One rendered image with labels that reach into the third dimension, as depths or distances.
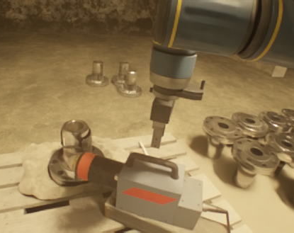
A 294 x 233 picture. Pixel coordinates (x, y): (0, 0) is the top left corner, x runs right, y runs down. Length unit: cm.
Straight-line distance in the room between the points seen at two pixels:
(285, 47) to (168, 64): 23
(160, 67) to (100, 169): 42
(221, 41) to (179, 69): 18
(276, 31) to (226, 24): 7
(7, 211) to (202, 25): 93
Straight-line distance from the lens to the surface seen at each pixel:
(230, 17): 30
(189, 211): 71
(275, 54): 34
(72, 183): 94
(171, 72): 46
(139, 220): 79
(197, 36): 30
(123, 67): 231
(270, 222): 129
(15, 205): 98
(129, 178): 66
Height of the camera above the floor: 89
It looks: 30 degrees down
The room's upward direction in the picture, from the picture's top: 9 degrees clockwise
